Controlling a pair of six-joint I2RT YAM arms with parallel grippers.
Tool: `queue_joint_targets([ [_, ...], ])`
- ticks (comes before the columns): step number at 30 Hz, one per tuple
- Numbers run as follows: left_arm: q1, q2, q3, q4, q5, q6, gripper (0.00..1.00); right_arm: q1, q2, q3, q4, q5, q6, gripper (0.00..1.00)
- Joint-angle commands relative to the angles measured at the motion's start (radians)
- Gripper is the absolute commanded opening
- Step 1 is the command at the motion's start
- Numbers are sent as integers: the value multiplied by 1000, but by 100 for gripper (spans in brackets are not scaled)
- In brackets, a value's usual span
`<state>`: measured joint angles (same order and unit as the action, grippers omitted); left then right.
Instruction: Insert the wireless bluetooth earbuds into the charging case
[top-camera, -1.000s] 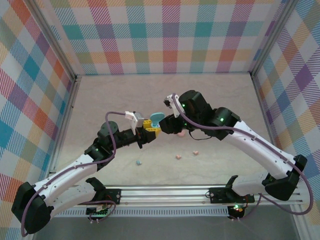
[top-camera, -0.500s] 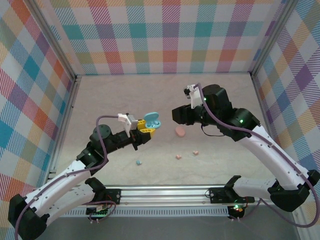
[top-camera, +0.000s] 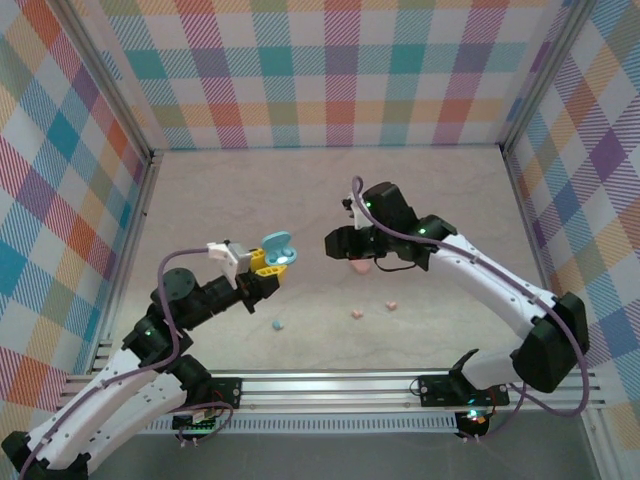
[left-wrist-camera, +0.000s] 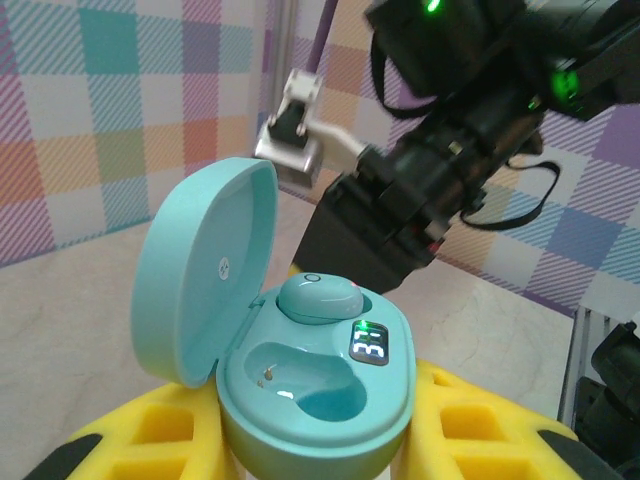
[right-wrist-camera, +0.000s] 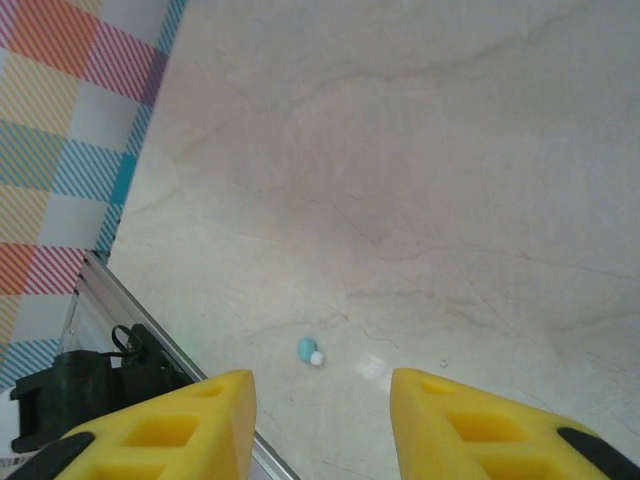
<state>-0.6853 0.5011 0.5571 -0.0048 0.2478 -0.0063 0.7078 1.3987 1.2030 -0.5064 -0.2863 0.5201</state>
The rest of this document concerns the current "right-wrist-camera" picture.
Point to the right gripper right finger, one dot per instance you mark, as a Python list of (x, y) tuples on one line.
[(475, 440)]

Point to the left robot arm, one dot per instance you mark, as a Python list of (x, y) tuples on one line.
[(65, 390)]

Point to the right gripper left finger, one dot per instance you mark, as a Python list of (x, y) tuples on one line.
[(165, 440)]

